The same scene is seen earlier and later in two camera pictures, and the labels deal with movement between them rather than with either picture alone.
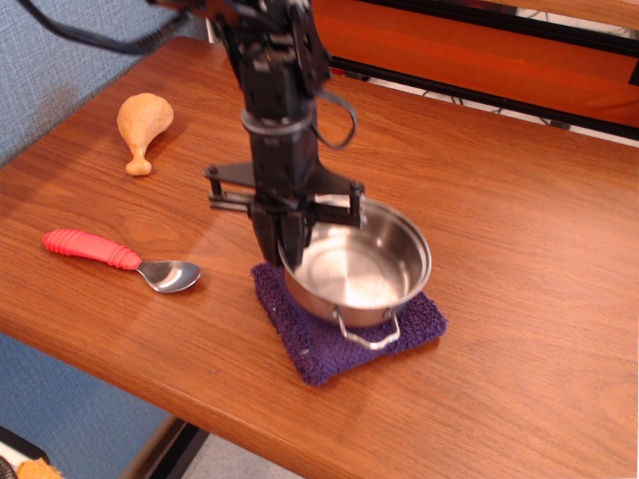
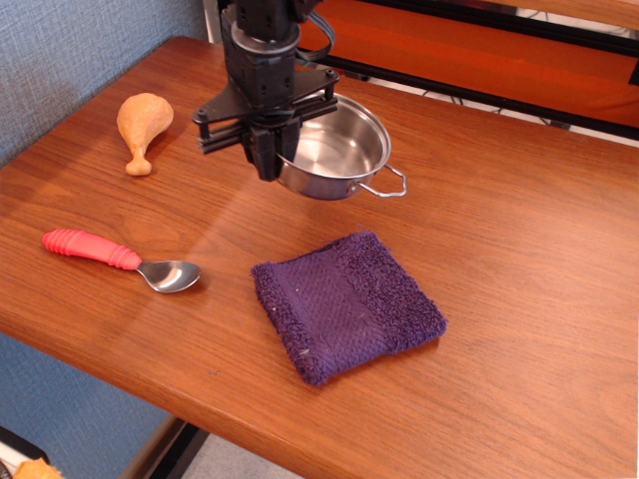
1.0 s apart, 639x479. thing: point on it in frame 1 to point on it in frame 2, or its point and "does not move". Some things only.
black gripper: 284,178 to 264,88
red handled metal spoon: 166,275 does not move
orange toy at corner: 37,469 does not move
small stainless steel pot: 359,274 to 339,150
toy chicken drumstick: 142,119 does not move
